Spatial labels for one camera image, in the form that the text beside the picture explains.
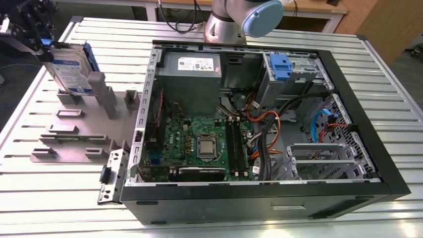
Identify hard disk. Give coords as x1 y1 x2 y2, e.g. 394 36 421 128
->
39 36 101 97

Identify silver disk bay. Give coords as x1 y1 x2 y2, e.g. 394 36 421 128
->
286 142 378 182

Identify grey parts rack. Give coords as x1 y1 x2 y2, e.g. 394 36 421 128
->
30 71 146 165

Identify green RAM stick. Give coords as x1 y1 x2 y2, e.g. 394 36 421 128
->
57 136 93 143

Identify grey power supply unit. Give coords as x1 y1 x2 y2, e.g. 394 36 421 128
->
154 51 223 119

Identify green motherboard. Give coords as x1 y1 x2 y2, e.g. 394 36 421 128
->
141 116 263 183

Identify CPU socket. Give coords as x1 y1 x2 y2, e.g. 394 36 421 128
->
195 133 222 164

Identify silver CPU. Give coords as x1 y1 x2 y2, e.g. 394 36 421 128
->
199 140 218 156

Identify blue plastic drive latch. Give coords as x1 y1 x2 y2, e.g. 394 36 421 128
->
270 53 294 82

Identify black graphics card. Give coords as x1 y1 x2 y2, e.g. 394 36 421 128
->
167 165 229 183

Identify grey optical drive cage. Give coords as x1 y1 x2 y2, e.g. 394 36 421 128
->
257 51 333 111

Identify black RAM slot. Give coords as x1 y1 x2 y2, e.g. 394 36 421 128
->
234 116 250 177

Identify black PC case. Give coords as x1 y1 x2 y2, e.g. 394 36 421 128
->
119 39 413 226

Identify wooden cabinet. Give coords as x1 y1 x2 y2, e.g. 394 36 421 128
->
335 0 423 66

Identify black chair base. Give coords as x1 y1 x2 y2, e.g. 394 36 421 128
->
405 42 423 59

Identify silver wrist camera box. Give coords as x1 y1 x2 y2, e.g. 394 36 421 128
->
0 13 11 35

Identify blue floor cable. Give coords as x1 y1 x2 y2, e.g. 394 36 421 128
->
0 63 43 73

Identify thin coloured fan wires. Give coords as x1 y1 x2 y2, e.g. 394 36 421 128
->
167 100 186 117

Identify yellow black power wires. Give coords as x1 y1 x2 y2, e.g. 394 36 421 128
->
217 103 247 119

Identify orange power wires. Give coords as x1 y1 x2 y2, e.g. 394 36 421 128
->
246 110 285 161

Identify wooden desk white frame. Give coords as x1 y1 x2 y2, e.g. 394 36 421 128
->
133 0 351 34

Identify blue disk wire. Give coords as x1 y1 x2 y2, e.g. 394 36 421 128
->
311 109 335 144

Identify orange disk wire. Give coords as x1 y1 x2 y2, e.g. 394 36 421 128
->
325 122 353 136

